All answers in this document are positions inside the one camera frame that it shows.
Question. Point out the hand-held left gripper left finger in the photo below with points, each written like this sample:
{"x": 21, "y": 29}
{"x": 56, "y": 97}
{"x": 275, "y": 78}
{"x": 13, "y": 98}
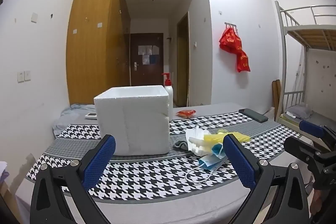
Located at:
{"x": 101, "y": 158}

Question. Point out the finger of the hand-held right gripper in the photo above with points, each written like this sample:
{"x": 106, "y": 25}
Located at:
{"x": 312, "y": 129}
{"x": 299, "y": 146}

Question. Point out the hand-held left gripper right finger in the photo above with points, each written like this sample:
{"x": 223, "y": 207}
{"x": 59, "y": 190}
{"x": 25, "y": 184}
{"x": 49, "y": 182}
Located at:
{"x": 240, "y": 161}

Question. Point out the yellow plastic bag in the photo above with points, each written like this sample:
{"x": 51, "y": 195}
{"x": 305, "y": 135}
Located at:
{"x": 236, "y": 138}

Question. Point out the blue face mask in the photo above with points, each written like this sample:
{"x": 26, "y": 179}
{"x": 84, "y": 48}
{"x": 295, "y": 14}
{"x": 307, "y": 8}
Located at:
{"x": 217, "y": 150}
{"x": 210, "y": 163}

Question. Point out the white foam box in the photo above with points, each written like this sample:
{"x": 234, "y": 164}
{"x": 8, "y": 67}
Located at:
{"x": 131, "y": 121}

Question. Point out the white plastic bag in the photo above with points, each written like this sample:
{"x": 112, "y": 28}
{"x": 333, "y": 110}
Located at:
{"x": 195, "y": 134}

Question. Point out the grey sock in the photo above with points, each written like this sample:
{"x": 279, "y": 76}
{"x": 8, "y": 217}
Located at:
{"x": 180, "y": 144}

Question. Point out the grey pillow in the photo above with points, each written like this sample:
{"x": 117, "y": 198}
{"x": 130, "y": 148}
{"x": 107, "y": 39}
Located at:
{"x": 298, "y": 111}

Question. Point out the white smartphone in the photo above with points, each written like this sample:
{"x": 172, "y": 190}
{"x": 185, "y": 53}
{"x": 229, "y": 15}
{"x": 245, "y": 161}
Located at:
{"x": 90, "y": 115}

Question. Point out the black smartphone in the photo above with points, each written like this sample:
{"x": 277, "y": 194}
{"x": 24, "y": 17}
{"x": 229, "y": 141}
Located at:
{"x": 253, "y": 115}

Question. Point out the black white houndstooth cloth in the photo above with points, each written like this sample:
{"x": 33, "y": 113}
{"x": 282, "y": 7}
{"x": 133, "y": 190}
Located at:
{"x": 147, "y": 176}

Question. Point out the wooden boards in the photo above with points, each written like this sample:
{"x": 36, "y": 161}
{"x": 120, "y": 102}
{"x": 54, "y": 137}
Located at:
{"x": 276, "y": 92}

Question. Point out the light blue bundled cloth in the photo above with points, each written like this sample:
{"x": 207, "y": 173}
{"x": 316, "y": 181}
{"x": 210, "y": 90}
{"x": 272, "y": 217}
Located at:
{"x": 81, "y": 107}

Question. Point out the grey table cover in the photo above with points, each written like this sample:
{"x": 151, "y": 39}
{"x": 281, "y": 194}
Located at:
{"x": 218, "y": 108}

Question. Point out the red snack packet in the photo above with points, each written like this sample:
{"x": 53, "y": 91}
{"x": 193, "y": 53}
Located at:
{"x": 185, "y": 113}

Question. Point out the white pump bottle red cap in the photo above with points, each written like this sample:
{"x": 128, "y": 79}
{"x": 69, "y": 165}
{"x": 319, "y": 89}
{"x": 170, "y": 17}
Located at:
{"x": 168, "y": 95}

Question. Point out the white metal bunk bed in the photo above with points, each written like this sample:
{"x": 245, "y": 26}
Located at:
{"x": 284, "y": 37}

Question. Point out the dark brown entry door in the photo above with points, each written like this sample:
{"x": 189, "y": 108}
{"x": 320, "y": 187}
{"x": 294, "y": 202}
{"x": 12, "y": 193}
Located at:
{"x": 147, "y": 74}

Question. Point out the red plastic bag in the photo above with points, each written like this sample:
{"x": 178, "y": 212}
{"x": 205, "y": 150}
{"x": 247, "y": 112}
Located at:
{"x": 229, "y": 40}
{"x": 242, "y": 61}

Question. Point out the wooden wardrobe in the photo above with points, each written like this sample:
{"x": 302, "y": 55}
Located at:
{"x": 89, "y": 56}

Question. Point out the blue white paper notice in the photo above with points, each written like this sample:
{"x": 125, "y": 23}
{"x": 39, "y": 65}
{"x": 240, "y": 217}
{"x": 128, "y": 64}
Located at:
{"x": 149, "y": 59}

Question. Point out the wooden side door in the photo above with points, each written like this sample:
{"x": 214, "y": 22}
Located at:
{"x": 183, "y": 61}

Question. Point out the white wall socket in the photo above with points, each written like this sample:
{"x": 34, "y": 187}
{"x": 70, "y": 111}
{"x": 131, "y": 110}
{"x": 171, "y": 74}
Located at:
{"x": 27, "y": 76}
{"x": 20, "y": 76}

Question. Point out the metal wall hook rack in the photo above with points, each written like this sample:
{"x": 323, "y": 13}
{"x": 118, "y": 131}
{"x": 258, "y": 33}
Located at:
{"x": 231, "y": 24}

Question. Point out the white wall switch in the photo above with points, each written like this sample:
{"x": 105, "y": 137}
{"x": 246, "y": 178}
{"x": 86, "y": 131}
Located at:
{"x": 34, "y": 17}

